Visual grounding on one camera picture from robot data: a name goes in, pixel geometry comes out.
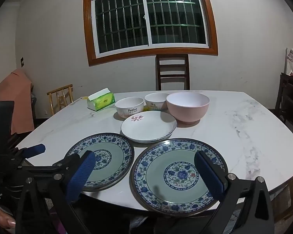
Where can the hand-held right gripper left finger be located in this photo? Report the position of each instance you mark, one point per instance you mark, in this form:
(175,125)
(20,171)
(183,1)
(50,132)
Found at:
(80,178)

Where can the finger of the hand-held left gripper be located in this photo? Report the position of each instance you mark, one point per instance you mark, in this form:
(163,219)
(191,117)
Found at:
(35,149)
(39,169)

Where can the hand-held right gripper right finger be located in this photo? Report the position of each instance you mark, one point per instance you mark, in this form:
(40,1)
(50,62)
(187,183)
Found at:
(210,175)

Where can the blue floral plate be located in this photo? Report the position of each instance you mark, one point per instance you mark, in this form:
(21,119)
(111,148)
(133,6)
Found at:
(117,156)
(161,175)

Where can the pink bowl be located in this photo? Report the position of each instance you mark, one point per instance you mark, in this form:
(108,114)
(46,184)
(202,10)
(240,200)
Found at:
(185,117)

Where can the white plate with pink flower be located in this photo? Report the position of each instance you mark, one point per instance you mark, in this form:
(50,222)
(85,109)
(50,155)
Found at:
(149,129)

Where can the white bowl with rabbit print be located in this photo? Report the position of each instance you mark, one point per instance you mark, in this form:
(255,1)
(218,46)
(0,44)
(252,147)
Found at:
(129,111)

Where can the white bowl with dog print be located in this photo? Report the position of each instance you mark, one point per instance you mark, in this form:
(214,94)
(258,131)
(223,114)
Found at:
(153,104)

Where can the person's left hand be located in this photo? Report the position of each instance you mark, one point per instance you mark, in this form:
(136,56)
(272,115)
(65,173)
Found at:
(5,220)

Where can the orange cloth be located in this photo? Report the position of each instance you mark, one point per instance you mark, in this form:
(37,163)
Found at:
(14,97)

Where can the bamboo chair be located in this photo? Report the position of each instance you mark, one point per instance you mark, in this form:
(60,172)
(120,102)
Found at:
(59,87)

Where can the green tissue pack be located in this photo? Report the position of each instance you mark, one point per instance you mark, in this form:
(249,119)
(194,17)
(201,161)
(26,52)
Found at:
(102,101)

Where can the dark wooden side cabinet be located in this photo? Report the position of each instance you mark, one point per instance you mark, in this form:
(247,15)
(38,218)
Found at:
(290,95)

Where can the dark wooden chair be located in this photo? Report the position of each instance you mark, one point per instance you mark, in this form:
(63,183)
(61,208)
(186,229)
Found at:
(172,58)

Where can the black wall plaque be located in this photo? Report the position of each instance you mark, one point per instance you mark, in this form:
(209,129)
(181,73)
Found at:
(22,62)

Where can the barred window with wooden frame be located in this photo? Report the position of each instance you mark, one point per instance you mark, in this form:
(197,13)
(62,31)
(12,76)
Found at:
(149,17)

